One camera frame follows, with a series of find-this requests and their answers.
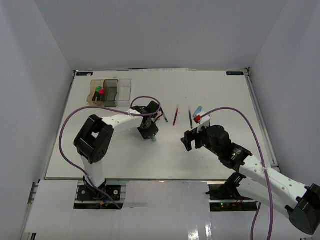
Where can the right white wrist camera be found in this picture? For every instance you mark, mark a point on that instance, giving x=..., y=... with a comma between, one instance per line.
x=202, y=120

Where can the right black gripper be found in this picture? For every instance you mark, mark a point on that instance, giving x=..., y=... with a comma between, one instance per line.
x=193, y=135

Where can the right blue table label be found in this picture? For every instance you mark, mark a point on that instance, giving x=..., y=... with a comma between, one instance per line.
x=234, y=73

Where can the pink cap black highlighter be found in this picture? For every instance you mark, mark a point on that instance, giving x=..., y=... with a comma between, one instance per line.
x=100, y=94

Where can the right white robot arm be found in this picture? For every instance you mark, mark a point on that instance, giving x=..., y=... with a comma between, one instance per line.
x=296, y=201

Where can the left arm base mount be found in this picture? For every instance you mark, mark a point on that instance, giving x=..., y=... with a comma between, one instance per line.
x=108, y=197

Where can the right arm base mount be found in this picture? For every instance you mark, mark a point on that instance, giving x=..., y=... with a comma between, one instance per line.
x=225, y=197

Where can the black pen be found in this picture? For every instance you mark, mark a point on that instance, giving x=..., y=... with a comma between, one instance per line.
x=190, y=117

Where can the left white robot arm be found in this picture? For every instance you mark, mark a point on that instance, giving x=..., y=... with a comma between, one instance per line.
x=94, y=138

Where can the red pen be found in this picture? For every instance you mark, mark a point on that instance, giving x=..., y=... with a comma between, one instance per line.
x=176, y=114

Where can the mint green correction tape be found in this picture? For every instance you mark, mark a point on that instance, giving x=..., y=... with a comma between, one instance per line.
x=153, y=138

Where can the blue table label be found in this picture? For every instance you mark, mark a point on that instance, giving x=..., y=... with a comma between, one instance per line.
x=84, y=73
x=234, y=73

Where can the green pen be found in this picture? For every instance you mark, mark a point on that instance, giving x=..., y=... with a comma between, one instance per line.
x=165, y=118

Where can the clear transparent container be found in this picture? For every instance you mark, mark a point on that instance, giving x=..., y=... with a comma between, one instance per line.
x=123, y=96

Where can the left blue table label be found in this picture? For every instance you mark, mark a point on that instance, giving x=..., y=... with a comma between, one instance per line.
x=84, y=73

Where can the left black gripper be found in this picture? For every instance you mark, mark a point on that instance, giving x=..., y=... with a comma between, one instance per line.
x=153, y=130

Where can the amber transparent container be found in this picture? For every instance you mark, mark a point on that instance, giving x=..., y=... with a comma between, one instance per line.
x=93, y=85

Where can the green cap black highlighter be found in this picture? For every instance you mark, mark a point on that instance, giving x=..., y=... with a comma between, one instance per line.
x=94, y=98

